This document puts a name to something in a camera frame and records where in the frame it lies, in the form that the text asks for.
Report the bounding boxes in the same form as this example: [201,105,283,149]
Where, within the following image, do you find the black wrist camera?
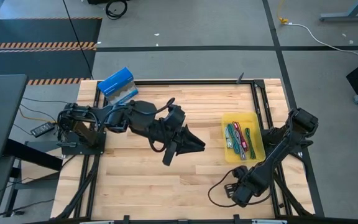
[223,182,239,199]
[165,105,187,126]

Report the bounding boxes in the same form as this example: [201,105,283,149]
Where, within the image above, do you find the white floor cable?
[285,22,358,64]

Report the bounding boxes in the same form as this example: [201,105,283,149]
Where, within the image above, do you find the black hanging cable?
[62,0,95,80]

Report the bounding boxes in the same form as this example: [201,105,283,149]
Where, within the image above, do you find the yellow plastic bin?
[221,111,267,164]

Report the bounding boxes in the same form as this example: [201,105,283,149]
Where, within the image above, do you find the white green braided USB-C cable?
[223,126,234,149]

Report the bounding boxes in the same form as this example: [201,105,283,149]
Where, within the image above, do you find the teal black braided USB-C cable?
[226,123,241,156]

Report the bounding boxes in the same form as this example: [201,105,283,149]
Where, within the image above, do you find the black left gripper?
[152,119,206,167]

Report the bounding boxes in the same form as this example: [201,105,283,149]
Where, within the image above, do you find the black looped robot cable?
[207,167,273,209]

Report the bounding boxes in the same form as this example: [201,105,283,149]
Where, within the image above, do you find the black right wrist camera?
[223,182,239,199]

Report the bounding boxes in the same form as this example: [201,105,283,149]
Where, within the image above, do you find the black aluminium table frame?
[55,78,317,220]

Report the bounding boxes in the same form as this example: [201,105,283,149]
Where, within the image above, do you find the black desk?
[0,73,29,161]

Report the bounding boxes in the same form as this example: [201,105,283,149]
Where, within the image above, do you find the black power brick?
[30,121,56,139]

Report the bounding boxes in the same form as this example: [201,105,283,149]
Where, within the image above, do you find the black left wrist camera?
[165,105,187,126]

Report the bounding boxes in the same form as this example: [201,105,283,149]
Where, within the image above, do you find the grey braided USB-C cable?
[234,130,247,161]

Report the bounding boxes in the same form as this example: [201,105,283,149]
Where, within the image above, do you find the hazard striped floor mat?
[0,16,103,86]

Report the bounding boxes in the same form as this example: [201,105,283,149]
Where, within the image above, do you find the red braided USB-C cable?
[232,121,249,153]

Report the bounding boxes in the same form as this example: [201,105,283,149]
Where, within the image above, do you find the black coiled floor cable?
[104,0,129,21]

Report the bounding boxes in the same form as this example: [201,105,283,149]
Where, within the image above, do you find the yellow floor cable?
[275,0,290,25]

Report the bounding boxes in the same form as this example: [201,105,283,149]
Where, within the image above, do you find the blue DualShock controller box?
[97,66,139,106]

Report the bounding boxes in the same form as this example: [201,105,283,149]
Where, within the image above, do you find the grey table leg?
[318,0,358,23]

